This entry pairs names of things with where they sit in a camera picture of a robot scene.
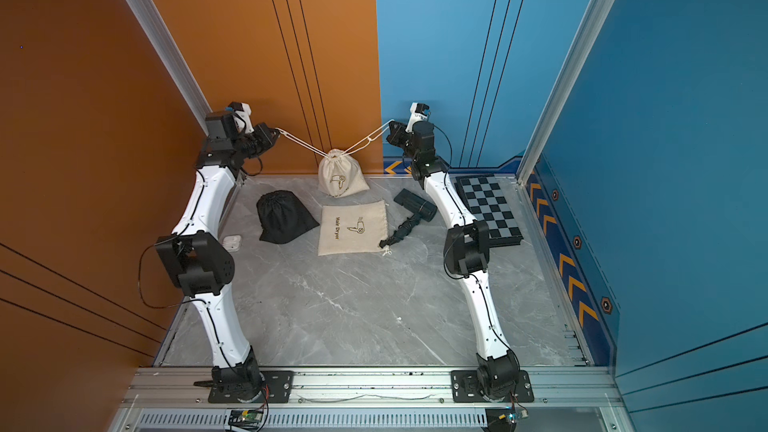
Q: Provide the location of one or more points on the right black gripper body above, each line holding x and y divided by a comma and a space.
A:
404, 140

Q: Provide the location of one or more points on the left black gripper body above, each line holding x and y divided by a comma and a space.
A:
255, 143

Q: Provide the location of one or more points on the black hair dryer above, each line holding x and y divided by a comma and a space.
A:
421, 210

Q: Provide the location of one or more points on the black drawstring pouch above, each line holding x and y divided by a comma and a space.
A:
283, 217

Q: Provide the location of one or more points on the beige printed drawstring pouch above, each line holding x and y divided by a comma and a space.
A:
353, 229

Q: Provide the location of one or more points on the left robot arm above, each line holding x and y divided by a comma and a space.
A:
200, 266

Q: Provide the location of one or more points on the folded checkered chess board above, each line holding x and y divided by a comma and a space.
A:
485, 199

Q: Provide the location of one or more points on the white earbuds case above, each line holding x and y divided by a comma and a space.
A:
232, 243

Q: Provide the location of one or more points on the left green circuit board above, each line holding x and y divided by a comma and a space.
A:
246, 420

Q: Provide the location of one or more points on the green circuit board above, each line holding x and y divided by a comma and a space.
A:
246, 420
504, 419

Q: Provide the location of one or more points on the right green circuit board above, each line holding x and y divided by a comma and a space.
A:
504, 419

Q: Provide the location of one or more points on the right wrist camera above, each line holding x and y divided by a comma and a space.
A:
418, 112

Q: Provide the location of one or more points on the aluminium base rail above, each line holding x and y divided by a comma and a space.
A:
356, 398

